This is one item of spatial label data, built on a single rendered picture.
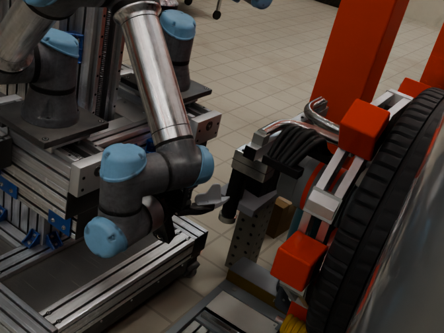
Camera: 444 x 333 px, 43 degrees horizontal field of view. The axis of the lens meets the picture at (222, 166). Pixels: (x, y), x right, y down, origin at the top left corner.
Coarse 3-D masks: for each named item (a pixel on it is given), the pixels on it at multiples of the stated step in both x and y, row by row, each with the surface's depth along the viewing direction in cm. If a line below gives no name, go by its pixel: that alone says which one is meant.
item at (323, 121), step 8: (320, 96) 152; (312, 104) 146; (320, 104) 150; (304, 112) 144; (312, 112) 141; (312, 120) 141; (320, 120) 139; (328, 120) 138; (328, 128) 138; (336, 128) 137
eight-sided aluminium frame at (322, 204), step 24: (384, 96) 129; (408, 96) 133; (336, 168) 115; (360, 168) 114; (312, 192) 113; (336, 192) 112; (312, 216) 115; (336, 216) 113; (288, 288) 123; (312, 288) 127
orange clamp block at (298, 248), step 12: (288, 240) 112; (300, 240) 113; (312, 240) 114; (288, 252) 109; (300, 252) 110; (312, 252) 111; (324, 252) 113; (276, 264) 111; (288, 264) 110; (300, 264) 108; (312, 264) 108; (276, 276) 112; (288, 276) 111; (300, 276) 109; (312, 276) 112; (300, 288) 110
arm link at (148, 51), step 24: (120, 0) 105; (144, 0) 105; (120, 24) 108; (144, 24) 105; (144, 48) 104; (144, 72) 104; (168, 72) 105; (144, 96) 105; (168, 96) 103; (168, 120) 103; (168, 144) 102; (192, 144) 104; (168, 168) 99; (192, 168) 102
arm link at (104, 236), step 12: (108, 216) 96; (132, 216) 97; (144, 216) 102; (96, 228) 96; (108, 228) 95; (120, 228) 97; (132, 228) 98; (144, 228) 102; (96, 240) 97; (108, 240) 95; (120, 240) 96; (132, 240) 100; (96, 252) 98; (108, 252) 96
